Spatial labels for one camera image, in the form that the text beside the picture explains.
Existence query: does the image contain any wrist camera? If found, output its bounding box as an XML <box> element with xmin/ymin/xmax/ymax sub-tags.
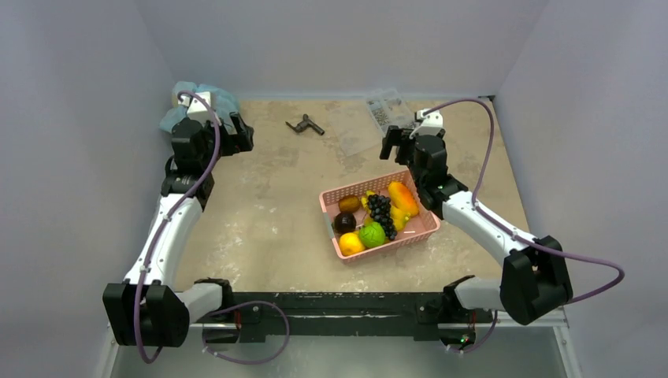
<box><xmin>177</xmin><ymin>94</ymin><xmax>210</xmax><ymax>124</ymax></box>
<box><xmin>410</xmin><ymin>109</ymin><xmax>445</xmax><ymax>139</ymax></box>

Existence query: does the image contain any black grape bunch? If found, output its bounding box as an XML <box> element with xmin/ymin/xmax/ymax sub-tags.
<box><xmin>367</xmin><ymin>194</ymin><xmax>398</xmax><ymax>241</ymax></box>

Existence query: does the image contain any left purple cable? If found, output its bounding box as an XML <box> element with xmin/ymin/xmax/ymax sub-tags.
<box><xmin>132</xmin><ymin>91</ymin><xmax>222</xmax><ymax>365</ymax></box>

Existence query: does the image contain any orange fruit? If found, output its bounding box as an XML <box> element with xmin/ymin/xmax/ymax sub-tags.
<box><xmin>339</xmin><ymin>232</ymin><xmax>366</xmax><ymax>257</ymax></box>

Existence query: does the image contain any clear plastic screw box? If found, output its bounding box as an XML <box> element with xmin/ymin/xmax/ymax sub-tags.
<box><xmin>339</xmin><ymin>87</ymin><xmax>418</xmax><ymax>158</ymax></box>

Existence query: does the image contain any green lime fruit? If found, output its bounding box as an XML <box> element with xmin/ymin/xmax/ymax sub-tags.
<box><xmin>358</xmin><ymin>221</ymin><xmax>387</xmax><ymax>249</ymax></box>

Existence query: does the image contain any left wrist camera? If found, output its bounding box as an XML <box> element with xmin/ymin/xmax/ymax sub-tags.
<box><xmin>177</xmin><ymin>94</ymin><xmax>210</xmax><ymax>124</ymax></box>

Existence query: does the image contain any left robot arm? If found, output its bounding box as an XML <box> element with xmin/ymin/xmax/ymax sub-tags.
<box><xmin>102</xmin><ymin>112</ymin><xmax>254</xmax><ymax>348</ymax></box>

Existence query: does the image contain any dark purple passionfruit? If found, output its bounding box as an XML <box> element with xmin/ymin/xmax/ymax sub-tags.
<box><xmin>332</xmin><ymin>212</ymin><xmax>357</xmax><ymax>235</ymax></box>

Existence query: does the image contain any orange yellow mango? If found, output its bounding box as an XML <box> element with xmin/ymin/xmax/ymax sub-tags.
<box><xmin>388</xmin><ymin>181</ymin><xmax>419</xmax><ymax>217</ymax></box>

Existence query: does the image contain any light blue plastic bag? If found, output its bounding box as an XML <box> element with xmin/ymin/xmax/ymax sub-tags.
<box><xmin>158</xmin><ymin>81</ymin><xmax>239</xmax><ymax>134</ymax></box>

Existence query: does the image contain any pink plastic basket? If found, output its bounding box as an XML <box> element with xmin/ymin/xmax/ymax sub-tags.
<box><xmin>319</xmin><ymin>169</ymin><xmax>440</xmax><ymax>263</ymax></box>

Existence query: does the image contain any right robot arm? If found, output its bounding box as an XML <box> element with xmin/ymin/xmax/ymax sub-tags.
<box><xmin>380</xmin><ymin>126</ymin><xmax>573</xmax><ymax>325</ymax></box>

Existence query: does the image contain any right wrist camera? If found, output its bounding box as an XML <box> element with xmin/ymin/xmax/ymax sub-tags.
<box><xmin>410</xmin><ymin>109</ymin><xmax>445</xmax><ymax>139</ymax></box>

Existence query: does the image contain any black metal pipe fitting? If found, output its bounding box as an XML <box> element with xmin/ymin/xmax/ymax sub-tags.
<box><xmin>285</xmin><ymin>113</ymin><xmax>325</xmax><ymax>136</ymax></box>

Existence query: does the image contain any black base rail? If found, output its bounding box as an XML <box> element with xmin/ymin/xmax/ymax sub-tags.
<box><xmin>198</xmin><ymin>292</ymin><xmax>492</xmax><ymax>344</ymax></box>

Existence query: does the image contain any yellow banana bunch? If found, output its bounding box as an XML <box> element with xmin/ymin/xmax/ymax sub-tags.
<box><xmin>360</xmin><ymin>191</ymin><xmax>410</xmax><ymax>232</ymax></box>

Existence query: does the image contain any brown kiwi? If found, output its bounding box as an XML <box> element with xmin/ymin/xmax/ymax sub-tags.
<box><xmin>338</xmin><ymin>195</ymin><xmax>362</xmax><ymax>213</ymax></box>

